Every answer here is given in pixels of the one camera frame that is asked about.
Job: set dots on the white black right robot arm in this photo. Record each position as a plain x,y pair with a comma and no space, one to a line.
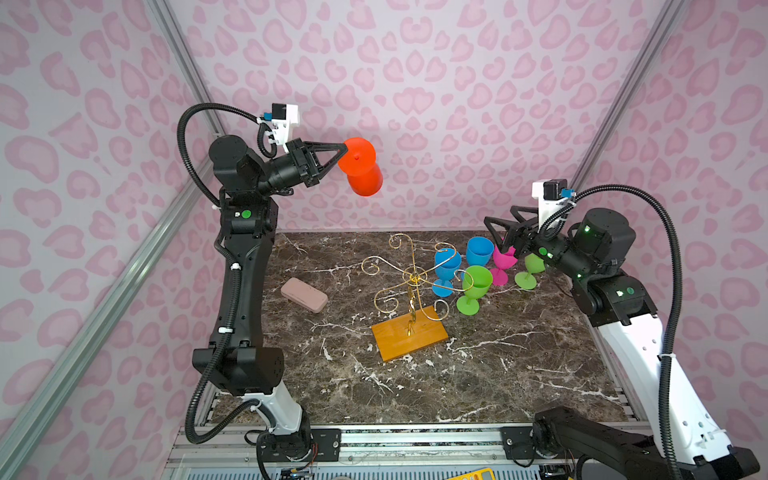
623,315

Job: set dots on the green wine glass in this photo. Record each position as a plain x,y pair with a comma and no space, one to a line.
476,282
525,279

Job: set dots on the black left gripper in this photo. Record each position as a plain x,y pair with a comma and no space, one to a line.
307,157

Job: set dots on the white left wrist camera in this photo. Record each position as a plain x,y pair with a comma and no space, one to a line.
280,121

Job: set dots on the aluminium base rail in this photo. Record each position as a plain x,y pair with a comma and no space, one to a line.
396,451

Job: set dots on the yellow plastic object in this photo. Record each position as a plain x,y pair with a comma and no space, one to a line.
481,474

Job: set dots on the blue wine glass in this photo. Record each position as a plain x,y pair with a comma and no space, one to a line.
479,251
447,262

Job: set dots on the green wine glass front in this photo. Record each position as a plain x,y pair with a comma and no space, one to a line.
525,279

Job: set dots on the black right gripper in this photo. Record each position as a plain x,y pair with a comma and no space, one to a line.
529,229

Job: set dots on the red wine glass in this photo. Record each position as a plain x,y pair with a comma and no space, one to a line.
359,164

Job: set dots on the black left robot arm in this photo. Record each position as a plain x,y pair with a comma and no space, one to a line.
236,359

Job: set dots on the blue wine glass front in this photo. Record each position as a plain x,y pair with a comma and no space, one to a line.
447,262

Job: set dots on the magenta wine glass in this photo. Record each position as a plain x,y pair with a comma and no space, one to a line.
502,263

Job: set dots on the gold wire glass rack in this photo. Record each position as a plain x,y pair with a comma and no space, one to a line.
413,323

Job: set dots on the green wine glass back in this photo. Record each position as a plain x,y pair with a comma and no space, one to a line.
476,282

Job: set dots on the pink rectangular case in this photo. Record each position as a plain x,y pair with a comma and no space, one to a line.
304,295

